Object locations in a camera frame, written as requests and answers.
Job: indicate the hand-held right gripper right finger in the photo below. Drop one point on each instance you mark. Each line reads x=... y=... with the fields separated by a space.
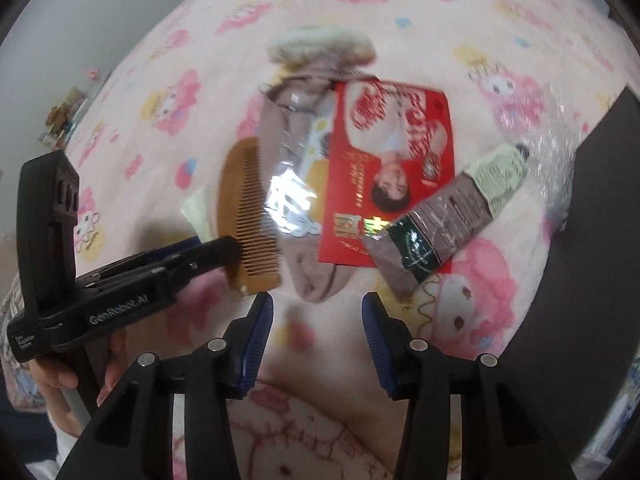
x=375 y=340

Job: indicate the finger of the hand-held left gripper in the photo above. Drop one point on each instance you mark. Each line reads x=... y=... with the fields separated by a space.
x=170 y=250
x=215 y=257

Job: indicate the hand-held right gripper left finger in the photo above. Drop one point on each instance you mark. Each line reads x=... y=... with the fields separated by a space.
x=259 y=330

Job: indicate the wooden comb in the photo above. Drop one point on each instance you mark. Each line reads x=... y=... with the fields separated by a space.
x=245 y=185

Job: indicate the beige fabric pouch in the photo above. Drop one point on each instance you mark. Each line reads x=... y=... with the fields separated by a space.
x=320 y=275

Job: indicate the plastic-wrapped hand cream tube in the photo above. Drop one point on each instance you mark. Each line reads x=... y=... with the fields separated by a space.
x=450 y=220

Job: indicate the person's left hand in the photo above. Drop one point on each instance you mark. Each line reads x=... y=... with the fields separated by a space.
x=55 y=377

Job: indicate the shiny floral plastic packet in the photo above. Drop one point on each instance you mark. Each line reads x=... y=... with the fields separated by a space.
x=300 y=180

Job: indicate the red printed packet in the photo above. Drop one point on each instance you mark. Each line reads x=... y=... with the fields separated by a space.
x=400 y=110

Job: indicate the white fluffy hair clip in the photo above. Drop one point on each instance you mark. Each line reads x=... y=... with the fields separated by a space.
x=320 y=45

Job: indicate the black box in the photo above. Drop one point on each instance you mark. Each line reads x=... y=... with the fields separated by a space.
x=600 y=210

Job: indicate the clear crinkled plastic bag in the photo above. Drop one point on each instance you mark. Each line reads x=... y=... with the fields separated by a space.
x=555 y=150

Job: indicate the pink printed blanket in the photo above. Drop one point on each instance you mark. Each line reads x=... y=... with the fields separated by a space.
x=400 y=20

